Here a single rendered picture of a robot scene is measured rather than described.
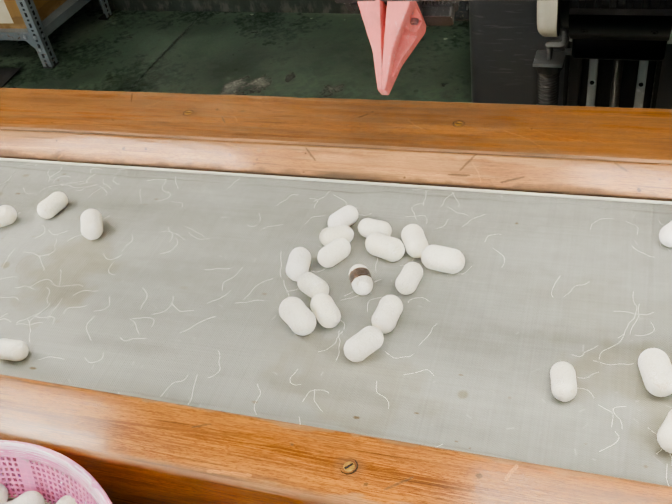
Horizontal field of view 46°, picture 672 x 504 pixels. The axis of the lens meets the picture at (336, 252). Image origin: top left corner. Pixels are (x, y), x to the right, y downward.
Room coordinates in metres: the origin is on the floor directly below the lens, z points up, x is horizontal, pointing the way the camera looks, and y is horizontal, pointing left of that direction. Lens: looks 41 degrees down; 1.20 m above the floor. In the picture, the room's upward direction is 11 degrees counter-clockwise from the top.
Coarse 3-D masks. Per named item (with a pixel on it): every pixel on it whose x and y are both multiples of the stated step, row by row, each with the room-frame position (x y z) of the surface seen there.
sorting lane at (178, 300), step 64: (0, 192) 0.73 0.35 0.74; (64, 192) 0.71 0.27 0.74; (128, 192) 0.68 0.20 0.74; (192, 192) 0.66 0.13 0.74; (256, 192) 0.64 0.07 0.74; (320, 192) 0.62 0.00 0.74; (384, 192) 0.60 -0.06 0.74; (448, 192) 0.58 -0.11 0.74; (512, 192) 0.56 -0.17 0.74; (0, 256) 0.61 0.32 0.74; (64, 256) 0.60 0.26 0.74; (128, 256) 0.58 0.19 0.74; (192, 256) 0.56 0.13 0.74; (256, 256) 0.54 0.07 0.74; (512, 256) 0.48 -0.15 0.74; (576, 256) 0.47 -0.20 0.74; (640, 256) 0.45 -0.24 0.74; (0, 320) 0.52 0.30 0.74; (64, 320) 0.51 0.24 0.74; (128, 320) 0.49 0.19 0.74; (192, 320) 0.48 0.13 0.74; (256, 320) 0.46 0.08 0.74; (448, 320) 0.42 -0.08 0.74; (512, 320) 0.41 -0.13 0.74; (576, 320) 0.40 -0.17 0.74; (640, 320) 0.39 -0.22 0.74; (64, 384) 0.43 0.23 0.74; (128, 384) 0.42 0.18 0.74; (192, 384) 0.41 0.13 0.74; (256, 384) 0.39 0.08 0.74; (320, 384) 0.38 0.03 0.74; (384, 384) 0.37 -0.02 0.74; (448, 384) 0.36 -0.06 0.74; (512, 384) 0.35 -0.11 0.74; (640, 384) 0.33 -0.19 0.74; (448, 448) 0.31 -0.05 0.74; (512, 448) 0.30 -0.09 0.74; (576, 448) 0.29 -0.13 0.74; (640, 448) 0.28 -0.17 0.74
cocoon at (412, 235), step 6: (408, 228) 0.52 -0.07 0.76; (414, 228) 0.52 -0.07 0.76; (420, 228) 0.52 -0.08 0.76; (402, 234) 0.52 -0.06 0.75; (408, 234) 0.51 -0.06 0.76; (414, 234) 0.51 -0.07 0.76; (420, 234) 0.51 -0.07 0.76; (402, 240) 0.52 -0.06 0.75; (408, 240) 0.51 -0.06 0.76; (414, 240) 0.50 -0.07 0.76; (420, 240) 0.50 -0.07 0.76; (426, 240) 0.50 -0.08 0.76; (408, 246) 0.50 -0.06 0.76; (414, 246) 0.50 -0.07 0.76; (420, 246) 0.50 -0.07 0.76; (426, 246) 0.50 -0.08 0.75; (408, 252) 0.50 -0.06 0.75; (414, 252) 0.50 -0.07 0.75; (420, 252) 0.50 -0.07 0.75
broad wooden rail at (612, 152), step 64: (0, 128) 0.83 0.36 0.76; (64, 128) 0.80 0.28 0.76; (128, 128) 0.77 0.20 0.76; (192, 128) 0.74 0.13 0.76; (256, 128) 0.72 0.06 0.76; (320, 128) 0.70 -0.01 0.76; (384, 128) 0.67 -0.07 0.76; (448, 128) 0.65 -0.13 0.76; (512, 128) 0.63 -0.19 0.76; (576, 128) 0.61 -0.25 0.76; (640, 128) 0.59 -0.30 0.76; (576, 192) 0.55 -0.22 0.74; (640, 192) 0.53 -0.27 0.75
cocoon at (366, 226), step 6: (360, 222) 0.54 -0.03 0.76; (366, 222) 0.54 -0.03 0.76; (372, 222) 0.54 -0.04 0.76; (378, 222) 0.54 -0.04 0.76; (384, 222) 0.54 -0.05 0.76; (360, 228) 0.54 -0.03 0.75; (366, 228) 0.54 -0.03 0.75; (372, 228) 0.53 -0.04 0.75; (378, 228) 0.53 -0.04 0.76; (384, 228) 0.53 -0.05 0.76; (390, 228) 0.53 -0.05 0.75; (366, 234) 0.53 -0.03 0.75; (390, 234) 0.53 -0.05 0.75
